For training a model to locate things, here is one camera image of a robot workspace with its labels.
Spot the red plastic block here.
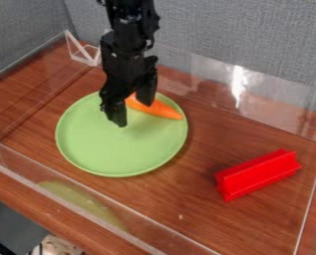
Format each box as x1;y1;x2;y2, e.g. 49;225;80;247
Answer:
213;149;302;201

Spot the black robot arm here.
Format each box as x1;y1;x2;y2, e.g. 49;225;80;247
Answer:
98;0;160;128

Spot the orange toy carrot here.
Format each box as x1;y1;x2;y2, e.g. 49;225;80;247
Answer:
126;95;183;121

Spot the green plate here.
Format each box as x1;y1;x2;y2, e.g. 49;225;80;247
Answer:
56;93;188;177

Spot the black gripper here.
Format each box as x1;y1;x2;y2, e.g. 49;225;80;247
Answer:
98;29;160;128

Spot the clear acrylic enclosure wall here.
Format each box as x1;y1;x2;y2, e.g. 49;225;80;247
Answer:
0;36;316;255

